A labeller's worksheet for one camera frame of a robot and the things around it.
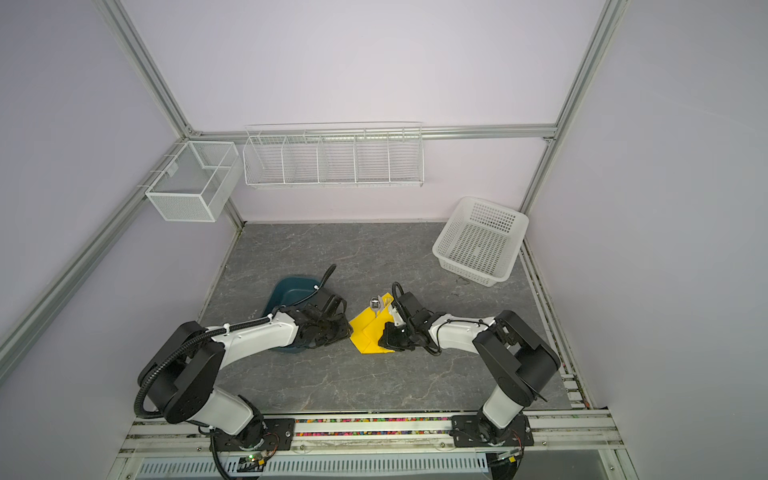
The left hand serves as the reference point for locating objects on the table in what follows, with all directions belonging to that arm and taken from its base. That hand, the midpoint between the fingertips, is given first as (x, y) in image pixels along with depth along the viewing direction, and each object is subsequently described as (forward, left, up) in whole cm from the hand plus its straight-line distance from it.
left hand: (350, 335), depth 89 cm
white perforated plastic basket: (+37, -50, -2) cm, 62 cm away
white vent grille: (-30, +33, -2) cm, 44 cm away
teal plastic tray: (+17, +22, 0) cm, 28 cm away
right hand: (-3, -9, -1) cm, 9 cm away
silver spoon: (+11, -8, 0) cm, 13 cm away
